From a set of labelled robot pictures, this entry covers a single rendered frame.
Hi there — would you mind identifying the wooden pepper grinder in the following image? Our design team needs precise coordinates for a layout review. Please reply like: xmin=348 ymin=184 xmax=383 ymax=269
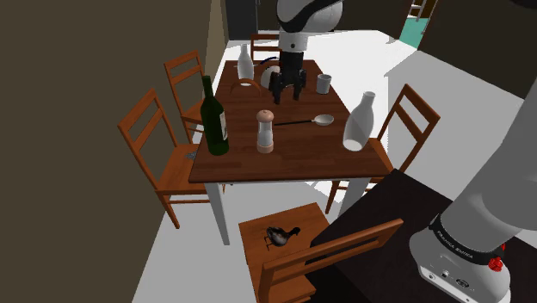
xmin=256 ymin=109 xmax=275 ymax=155

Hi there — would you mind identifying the large white vase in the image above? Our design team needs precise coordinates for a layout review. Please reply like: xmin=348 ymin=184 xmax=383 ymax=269
xmin=343 ymin=90 xmax=377 ymax=152

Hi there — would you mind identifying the slim white vase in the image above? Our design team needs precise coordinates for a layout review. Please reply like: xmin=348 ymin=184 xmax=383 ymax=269
xmin=237 ymin=43 xmax=256 ymax=87

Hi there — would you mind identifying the spoon with black handle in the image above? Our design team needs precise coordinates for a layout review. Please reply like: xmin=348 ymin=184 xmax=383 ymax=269
xmin=275 ymin=114 xmax=336 ymax=127

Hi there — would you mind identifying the dark green wine bottle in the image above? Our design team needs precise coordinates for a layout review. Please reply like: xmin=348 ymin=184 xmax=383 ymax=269
xmin=200 ymin=75 xmax=230 ymax=157

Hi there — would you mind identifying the dark robot stand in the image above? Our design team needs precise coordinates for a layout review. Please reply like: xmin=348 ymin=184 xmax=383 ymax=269
xmin=310 ymin=168 xmax=537 ymax=303

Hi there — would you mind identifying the grey cup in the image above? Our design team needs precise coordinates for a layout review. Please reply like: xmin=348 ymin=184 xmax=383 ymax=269
xmin=316 ymin=73 xmax=333 ymax=95

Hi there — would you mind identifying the brown wooden arched handle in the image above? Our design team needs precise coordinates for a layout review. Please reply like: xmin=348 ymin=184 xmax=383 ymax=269
xmin=229 ymin=77 xmax=262 ymax=97

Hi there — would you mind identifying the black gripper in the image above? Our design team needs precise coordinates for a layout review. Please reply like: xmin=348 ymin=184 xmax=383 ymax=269
xmin=268 ymin=50 xmax=308 ymax=106

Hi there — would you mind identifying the black duck figure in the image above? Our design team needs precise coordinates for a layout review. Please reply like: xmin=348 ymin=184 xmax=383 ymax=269
xmin=263 ymin=226 xmax=302 ymax=251

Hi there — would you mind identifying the white kettle with dark handle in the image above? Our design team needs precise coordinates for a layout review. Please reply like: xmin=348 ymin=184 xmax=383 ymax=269
xmin=259 ymin=56 xmax=282 ymax=90

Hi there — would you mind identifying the wooden table with white legs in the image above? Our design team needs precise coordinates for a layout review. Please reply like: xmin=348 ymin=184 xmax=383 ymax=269
xmin=188 ymin=59 xmax=394 ymax=246

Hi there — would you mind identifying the brown wooden chair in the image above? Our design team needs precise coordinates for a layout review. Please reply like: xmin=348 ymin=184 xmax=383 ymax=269
xmin=238 ymin=202 xmax=404 ymax=303
xmin=250 ymin=32 xmax=282 ymax=64
xmin=117 ymin=87 xmax=212 ymax=230
xmin=163 ymin=49 xmax=207 ymax=145
xmin=324 ymin=83 xmax=441 ymax=215

